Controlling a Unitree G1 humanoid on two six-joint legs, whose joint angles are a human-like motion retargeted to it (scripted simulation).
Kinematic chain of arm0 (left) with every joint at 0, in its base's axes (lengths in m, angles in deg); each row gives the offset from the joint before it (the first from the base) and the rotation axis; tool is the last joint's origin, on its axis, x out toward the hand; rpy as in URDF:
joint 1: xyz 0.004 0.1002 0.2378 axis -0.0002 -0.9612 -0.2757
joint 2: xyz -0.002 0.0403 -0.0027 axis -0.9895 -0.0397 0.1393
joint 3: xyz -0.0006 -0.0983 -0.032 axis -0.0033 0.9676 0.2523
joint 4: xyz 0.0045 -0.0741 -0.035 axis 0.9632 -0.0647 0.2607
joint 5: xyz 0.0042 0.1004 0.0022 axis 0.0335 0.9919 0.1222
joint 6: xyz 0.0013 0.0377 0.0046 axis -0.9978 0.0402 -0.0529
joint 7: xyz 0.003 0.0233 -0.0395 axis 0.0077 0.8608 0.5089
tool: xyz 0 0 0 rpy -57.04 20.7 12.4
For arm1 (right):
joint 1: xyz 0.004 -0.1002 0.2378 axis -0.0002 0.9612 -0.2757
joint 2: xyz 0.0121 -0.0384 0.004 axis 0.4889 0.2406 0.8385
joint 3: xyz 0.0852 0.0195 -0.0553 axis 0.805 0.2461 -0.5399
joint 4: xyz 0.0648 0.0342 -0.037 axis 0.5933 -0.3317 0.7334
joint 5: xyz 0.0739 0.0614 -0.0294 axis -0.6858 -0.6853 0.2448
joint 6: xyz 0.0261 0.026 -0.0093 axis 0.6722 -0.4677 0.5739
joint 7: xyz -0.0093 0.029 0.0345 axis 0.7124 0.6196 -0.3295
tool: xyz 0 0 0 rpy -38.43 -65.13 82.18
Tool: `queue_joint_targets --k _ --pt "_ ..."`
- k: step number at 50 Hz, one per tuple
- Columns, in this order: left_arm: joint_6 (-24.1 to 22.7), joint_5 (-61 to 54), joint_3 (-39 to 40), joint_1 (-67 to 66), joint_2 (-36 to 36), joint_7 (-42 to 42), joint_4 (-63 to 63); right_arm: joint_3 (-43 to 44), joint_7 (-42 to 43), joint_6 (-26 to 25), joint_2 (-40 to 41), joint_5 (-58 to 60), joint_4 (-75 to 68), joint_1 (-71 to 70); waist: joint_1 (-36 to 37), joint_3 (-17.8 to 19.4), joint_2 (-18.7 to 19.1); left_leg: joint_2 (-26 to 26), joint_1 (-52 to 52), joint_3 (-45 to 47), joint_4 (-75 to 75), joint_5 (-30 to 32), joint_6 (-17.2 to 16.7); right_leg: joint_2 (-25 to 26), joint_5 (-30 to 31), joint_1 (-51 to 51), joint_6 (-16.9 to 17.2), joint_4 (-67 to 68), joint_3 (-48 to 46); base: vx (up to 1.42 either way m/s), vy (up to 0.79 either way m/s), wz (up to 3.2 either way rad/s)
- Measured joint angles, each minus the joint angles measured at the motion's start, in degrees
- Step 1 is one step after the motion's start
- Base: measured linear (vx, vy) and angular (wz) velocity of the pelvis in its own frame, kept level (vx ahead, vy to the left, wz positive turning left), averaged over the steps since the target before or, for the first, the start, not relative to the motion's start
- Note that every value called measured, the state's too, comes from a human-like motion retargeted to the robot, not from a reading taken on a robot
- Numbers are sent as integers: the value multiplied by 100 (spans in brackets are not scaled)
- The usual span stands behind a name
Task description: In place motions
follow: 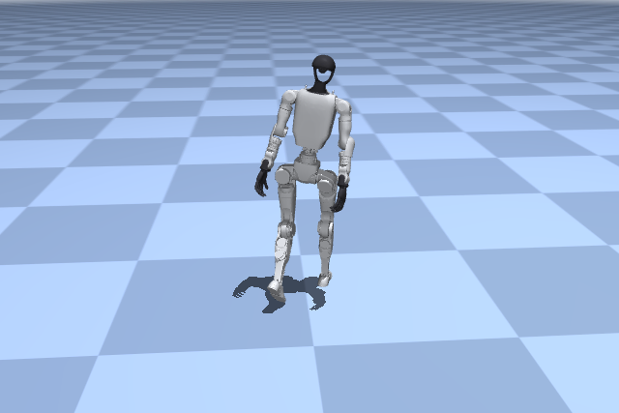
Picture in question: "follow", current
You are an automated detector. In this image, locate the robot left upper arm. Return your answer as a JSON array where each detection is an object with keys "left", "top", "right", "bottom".
[{"left": 274, "top": 90, "right": 300, "bottom": 137}]

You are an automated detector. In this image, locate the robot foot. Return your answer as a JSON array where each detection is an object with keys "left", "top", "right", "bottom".
[
  {"left": 317, "top": 271, "right": 332, "bottom": 287},
  {"left": 267, "top": 280, "right": 286, "bottom": 303}
]

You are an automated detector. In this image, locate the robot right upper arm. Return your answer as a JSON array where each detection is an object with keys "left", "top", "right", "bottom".
[{"left": 336, "top": 98, "right": 354, "bottom": 150}]

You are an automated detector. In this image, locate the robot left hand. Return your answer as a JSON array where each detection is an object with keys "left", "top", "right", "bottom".
[{"left": 254, "top": 160, "right": 271, "bottom": 197}]

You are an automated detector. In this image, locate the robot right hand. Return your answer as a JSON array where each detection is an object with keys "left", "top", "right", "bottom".
[{"left": 330, "top": 174, "right": 349, "bottom": 213}]

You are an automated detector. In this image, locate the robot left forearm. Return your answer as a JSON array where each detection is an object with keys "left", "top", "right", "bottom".
[{"left": 261, "top": 125, "right": 281, "bottom": 169}]

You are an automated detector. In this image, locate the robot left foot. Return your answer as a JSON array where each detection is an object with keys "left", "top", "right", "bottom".
[{"left": 267, "top": 280, "right": 286, "bottom": 303}]

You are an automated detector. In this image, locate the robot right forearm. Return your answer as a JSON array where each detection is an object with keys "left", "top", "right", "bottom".
[{"left": 337, "top": 137, "right": 355, "bottom": 184}]

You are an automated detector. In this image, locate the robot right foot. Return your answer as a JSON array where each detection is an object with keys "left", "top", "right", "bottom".
[{"left": 317, "top": 271, "right": 332, "bottom": 287}]

